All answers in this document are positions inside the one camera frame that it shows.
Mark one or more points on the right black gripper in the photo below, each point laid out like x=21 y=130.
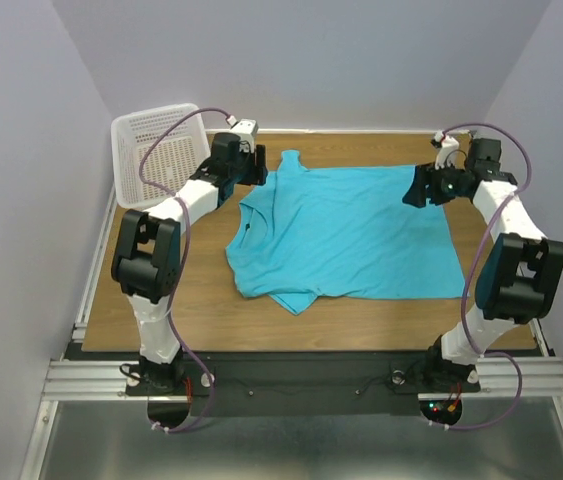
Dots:
x=426 y=176

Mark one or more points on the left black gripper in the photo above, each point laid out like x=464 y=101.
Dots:
x=259 y=173

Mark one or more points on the turquoise t-shirt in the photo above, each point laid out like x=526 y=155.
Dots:
x=341 y=232

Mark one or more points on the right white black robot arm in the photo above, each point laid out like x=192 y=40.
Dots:
x=514 y=283

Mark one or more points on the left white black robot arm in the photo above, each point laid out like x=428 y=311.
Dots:
x=152 y=245

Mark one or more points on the white perforated plastic basket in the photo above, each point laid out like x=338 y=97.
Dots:
x=141 y=157

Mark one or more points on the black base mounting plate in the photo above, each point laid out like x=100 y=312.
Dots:
x=241 y=384

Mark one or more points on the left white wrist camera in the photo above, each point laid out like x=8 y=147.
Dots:
x=247 y=130

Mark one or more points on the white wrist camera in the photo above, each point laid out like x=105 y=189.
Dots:
x=247 y=130
x=447 y=148

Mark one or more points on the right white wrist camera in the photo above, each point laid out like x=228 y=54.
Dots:
x=447 y=148

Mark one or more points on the aluminium extrusion frame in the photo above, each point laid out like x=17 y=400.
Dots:
x=89 y=428

